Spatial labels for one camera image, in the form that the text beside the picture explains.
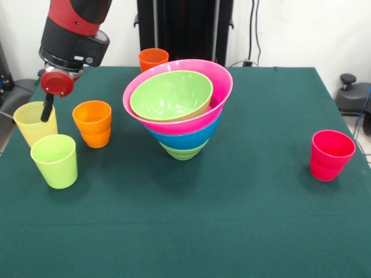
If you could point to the dark green tablecloth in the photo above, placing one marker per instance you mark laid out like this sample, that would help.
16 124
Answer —
185 217

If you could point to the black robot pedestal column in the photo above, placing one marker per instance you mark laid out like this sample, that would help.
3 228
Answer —
185 26

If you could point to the red-orange plastic cup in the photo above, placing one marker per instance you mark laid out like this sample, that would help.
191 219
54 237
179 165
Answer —
152 59

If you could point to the light green plastic cup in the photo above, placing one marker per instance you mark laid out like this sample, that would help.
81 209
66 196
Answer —
55 165

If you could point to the black equipment box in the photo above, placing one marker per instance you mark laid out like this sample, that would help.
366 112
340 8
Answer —
4 75

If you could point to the magenta plastic cup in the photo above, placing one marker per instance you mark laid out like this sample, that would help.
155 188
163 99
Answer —
330 159

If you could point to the large green plastic bowl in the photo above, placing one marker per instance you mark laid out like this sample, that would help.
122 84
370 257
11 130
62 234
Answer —
171 95

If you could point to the grey base with black knob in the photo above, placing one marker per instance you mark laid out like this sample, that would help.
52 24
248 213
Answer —
352 98

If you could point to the grey wall socket plug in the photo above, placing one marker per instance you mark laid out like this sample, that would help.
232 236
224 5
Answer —
247 63

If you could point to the grey rounded base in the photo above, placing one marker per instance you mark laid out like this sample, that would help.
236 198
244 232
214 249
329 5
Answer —
17 92

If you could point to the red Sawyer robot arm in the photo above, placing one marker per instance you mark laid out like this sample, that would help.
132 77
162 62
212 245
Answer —
75 37

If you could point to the blue plastic bowl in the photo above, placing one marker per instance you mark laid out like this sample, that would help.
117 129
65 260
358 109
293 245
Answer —
182 140

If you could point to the orange plastic cup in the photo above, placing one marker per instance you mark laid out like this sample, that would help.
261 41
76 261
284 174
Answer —
92 130

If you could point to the small green plastic bowl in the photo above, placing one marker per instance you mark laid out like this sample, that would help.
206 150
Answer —
181 153

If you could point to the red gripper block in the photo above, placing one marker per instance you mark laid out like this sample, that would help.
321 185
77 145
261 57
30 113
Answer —
56 84

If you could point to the yellow plastic cup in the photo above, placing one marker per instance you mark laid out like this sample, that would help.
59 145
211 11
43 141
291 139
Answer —
32 124

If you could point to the large pink plastic bowl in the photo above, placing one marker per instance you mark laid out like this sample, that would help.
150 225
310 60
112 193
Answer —
223 84

